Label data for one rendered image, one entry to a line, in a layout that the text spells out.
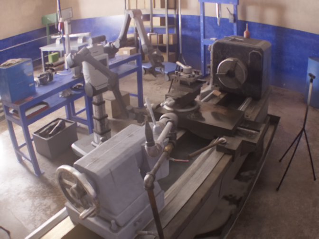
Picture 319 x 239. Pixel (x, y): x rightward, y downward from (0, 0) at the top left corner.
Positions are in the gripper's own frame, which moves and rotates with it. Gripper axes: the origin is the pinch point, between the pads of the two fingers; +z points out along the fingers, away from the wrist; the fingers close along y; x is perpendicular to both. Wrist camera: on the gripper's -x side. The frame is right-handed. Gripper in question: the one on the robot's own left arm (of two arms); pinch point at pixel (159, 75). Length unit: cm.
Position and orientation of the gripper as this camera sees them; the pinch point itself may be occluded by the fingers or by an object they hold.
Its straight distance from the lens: 233.2
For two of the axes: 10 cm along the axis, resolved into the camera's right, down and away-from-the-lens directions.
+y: 6.6, -3.5, 6.6
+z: 4.0, 9.1, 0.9
